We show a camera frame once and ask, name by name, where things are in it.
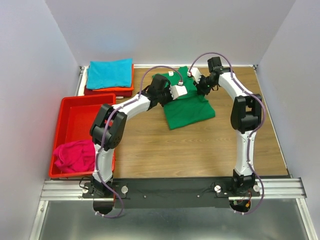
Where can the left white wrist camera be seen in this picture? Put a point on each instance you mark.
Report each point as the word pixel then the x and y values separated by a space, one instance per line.
pixel 177 91

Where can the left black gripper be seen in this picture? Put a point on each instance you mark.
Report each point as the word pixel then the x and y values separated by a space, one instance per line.
pixel 170 98

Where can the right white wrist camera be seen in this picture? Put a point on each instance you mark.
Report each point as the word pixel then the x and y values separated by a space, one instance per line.
pixel 195 74

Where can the folded blue t-shirt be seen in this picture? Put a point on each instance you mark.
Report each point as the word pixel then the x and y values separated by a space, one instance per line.
pixel 109 74

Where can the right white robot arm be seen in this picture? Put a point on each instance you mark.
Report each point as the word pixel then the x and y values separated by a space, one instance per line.
pixel 246 117

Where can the red plastic bin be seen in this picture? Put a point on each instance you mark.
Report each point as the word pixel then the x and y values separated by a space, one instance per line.
pixel 75 118

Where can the crumpled magenta t-shirt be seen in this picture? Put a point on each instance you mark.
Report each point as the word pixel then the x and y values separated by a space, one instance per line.
pixel 75 157

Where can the green t-shirt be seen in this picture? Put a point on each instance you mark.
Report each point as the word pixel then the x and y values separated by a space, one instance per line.
pixel 187 109

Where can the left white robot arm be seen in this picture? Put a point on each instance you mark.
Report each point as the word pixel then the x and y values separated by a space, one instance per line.
pixel 109 124

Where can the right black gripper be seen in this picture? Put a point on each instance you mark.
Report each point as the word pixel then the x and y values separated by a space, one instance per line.
pixel 200 89

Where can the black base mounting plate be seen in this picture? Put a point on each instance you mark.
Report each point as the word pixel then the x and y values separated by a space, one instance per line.
pixel 161 193

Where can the folded dark red t-shirt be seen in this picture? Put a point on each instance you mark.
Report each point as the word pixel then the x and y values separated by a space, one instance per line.
pixel 118 91

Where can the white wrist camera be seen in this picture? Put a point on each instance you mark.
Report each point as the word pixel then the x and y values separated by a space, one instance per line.
pixel 177 91
pixel 195 74

